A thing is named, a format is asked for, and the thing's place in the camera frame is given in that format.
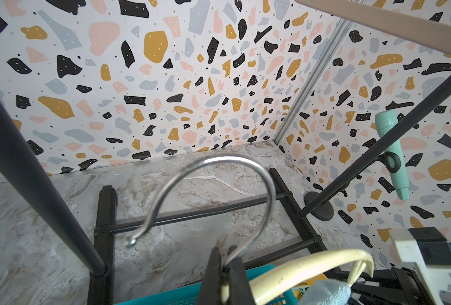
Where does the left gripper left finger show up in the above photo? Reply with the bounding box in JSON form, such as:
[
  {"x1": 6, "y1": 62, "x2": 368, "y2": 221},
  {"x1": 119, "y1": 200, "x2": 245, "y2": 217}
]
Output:
[{"x1": 195, "y1": 247, "x2": 222, "y2": 305}]

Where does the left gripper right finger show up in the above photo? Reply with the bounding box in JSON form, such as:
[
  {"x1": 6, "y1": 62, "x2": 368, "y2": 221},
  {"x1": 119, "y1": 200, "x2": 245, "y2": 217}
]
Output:
[{"x1": 228, "y1": 257, "x2": 255, "y2": 305}]

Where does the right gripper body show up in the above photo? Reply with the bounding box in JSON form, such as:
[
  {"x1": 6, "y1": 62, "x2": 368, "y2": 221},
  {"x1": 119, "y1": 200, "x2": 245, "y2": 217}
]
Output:
[{"x1": 324, "y1": 266, "x2": 436, "y2": 305}]

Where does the cream plastic hanger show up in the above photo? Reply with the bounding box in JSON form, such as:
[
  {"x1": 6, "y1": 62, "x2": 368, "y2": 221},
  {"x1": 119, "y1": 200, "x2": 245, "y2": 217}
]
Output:
[{"x1": 114, "y1": 156, "x2": 372, "y2": 303}]

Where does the light teal towel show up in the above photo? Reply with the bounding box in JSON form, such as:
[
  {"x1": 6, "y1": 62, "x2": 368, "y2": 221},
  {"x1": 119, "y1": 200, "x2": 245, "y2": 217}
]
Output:
[{"x1": 298, "y1": 279, "x2": 351, "y2": 305}]

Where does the beige plastic hanger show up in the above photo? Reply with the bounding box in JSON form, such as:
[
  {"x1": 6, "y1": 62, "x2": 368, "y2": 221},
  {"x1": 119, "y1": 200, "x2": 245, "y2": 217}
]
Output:
[{"x1": 298, "y1": 0, "x2": 451, "y2": 55}]

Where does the black clothes rack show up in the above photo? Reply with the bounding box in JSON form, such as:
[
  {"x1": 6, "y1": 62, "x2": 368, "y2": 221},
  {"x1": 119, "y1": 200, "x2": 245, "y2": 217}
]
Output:
[{"x1": 0, "y1": 72, "x2": 451, "y2": 305}]

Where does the teal plastic basket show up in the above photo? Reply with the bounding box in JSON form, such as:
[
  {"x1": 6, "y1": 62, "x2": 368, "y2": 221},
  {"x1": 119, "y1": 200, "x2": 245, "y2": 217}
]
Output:
[{"x1": 121, "y1": 283, "x2": 298, "y2": 305}]

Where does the yellow plastic tray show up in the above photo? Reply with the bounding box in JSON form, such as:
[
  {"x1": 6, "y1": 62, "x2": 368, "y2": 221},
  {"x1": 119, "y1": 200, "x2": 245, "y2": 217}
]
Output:
[{"x1": 292, "y1": 273, "x2": 327, "y2": 301}]

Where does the mint green microphone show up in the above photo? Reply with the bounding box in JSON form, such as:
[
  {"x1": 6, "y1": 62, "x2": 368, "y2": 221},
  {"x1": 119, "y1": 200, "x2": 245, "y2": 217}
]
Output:
[{"x1": 375, "y1": 110, "x2": 410, "y2": 201}]

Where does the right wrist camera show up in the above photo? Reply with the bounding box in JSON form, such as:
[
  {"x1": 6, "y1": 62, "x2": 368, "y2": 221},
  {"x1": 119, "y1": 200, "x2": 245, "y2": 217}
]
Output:
[{"x1": 389, "y1": 227, "x2": 451, "y2": 304}]

